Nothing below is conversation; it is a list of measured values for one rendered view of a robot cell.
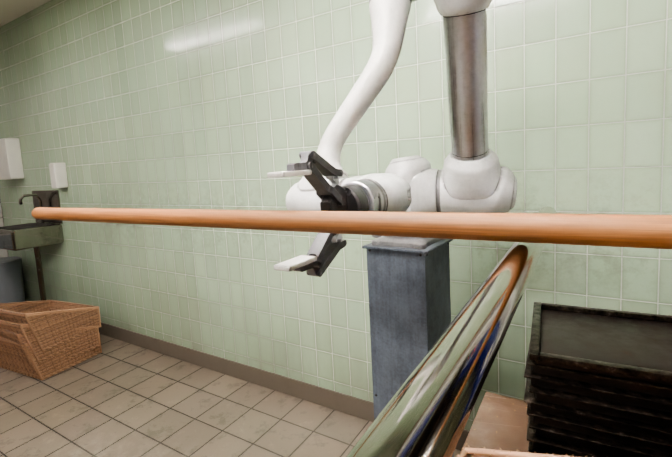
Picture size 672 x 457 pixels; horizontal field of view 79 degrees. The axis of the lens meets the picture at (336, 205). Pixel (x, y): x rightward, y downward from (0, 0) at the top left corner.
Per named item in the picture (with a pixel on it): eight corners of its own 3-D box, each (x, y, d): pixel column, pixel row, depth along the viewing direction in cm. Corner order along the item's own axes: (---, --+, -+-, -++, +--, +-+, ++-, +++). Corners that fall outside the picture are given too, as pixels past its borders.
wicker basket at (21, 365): (28, 387, 248) (22, 344, 245) (-20, 371, 273) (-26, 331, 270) (103, 352, 292) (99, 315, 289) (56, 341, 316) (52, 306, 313)
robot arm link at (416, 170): (389, 220, 141) (386, 157, 139) (442, 220, 135) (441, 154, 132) (376, 228, 126) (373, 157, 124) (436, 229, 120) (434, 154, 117)
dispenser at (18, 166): (24, 178, 366) (19, 138, 362) (10, 179, 356) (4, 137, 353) (11, 179, 380) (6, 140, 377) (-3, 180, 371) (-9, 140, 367)
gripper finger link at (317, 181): (343, 207, 70) (346, 201, 70) (312, 166, 62) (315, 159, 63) (324, 207, 72) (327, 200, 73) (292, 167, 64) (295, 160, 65)
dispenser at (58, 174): (69, 187, 326) (66, 162, 324) (56, 188, 319) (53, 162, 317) (63, 187, 331) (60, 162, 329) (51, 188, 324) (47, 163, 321)
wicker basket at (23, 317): (29, 358, 247) (23, 314, 244) (-23, 345, 269) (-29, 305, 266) (103, 326, 291) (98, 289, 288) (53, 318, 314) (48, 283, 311)
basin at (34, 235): (72, 300, 346) (58, 190, 336) (22, 314, 315) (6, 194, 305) (46, 293, 370) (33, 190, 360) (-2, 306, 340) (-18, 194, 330)
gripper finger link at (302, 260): (301, 254, 66) (302, 259, 66) (273, 265, 60) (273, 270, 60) (317, 256, 64) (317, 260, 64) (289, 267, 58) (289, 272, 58)
